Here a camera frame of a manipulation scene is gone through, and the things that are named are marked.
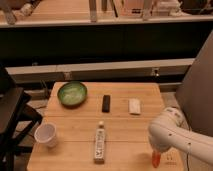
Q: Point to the green ceramic bowl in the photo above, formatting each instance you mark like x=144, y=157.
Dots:
x=72, y=93

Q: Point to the white paper cup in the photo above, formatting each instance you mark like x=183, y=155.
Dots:
x=46, y=134

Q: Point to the grey metal rail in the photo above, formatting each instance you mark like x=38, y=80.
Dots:
x=105, y=70

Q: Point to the black rectangular block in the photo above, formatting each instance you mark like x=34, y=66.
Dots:
x=106, y=103

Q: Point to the red orange pepper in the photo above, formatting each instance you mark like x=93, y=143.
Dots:
x=156, y=157

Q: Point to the black side table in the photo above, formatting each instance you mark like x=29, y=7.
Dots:
x=17, y=118

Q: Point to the white sauce bottle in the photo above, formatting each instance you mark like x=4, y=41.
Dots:
x=99, y=148

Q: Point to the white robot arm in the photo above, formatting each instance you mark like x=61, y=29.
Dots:
x=165, y=131

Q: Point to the grey panel board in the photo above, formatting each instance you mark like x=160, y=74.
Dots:
x=195, y=94

